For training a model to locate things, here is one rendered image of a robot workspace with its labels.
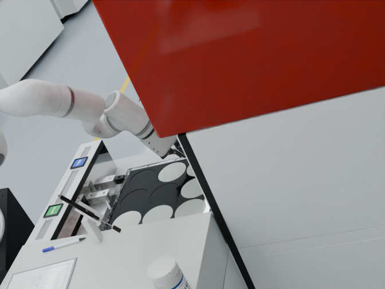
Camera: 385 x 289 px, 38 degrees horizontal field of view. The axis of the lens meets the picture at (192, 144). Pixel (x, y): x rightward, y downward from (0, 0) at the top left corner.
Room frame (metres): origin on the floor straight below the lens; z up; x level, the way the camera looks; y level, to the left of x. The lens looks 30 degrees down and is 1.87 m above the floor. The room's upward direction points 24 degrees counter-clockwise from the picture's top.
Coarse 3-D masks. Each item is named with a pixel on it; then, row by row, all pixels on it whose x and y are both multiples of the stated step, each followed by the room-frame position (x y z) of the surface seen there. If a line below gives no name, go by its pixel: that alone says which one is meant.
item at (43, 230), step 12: (84, 144) 1.95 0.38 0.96; (96, 144) 1.91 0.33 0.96; (84, 156) 1.87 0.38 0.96; (84, 168) 1.77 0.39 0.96; (72, 180) 1.73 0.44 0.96; (60, 192) 1.68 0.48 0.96; (72, 192) 1.64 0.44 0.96; (48, 204) 1.64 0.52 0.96; (60, 216) 1.53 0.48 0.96; (36, 228) 1.53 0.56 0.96; (48, 228) 1.50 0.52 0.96; (36, 240) 1.46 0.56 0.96; (48, 240) 1.43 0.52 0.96
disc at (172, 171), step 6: (180, 162) 1.63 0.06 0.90; (168, 168) 1.63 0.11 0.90; (174, 168) 1.61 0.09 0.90; (180, 168) 1.60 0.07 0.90; (162, 174) 1.61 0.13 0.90; (168, 174) 1.59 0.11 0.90; (174, 174) 1.58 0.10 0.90; (180, 174) 1.56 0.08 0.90; (162, 180) 1.58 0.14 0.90; (168, 180) 1.56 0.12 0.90
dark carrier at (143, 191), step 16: (128, 176) 1.69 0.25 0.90; (144, 176) 1.65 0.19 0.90; (192, 176) 1.52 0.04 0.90; (128, 192) 1.59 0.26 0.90; (144, 192) 1.55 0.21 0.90; (160, 192) 1.51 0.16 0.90; (176, 192) 1.48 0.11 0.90; (128, 208) 1.51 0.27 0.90; (144, 208) 1.47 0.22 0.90; (176, 208) 1.39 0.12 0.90; (208, 208) 1.33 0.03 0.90
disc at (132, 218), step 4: (128, 212) 1.48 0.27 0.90; (132, 212) 1.47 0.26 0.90; (136, 212) 1.46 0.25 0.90; (120, 216) 1.48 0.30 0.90; (124, 216) 1.47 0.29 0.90; (128, 216) 1.46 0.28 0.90; (132, 216) 1.45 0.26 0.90; (136, 216) 1.44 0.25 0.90; (140, 216) 1.43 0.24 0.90; (116, 220) 1.47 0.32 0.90; (120, 220) 1.46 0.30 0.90; (124, 220) 1.45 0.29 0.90; (128, 220) 1.44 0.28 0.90; (132, 220) 1.43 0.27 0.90; (136, 220) 1.42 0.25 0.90; (112, 224) 1.46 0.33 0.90; (116, 224) 1.45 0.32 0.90; (120, 224) 1.44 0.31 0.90; (124, 224) 1.43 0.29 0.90; (128, 224) 1.42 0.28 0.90; (132, 224) 1.41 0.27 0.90; (136, 224) 1.40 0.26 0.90
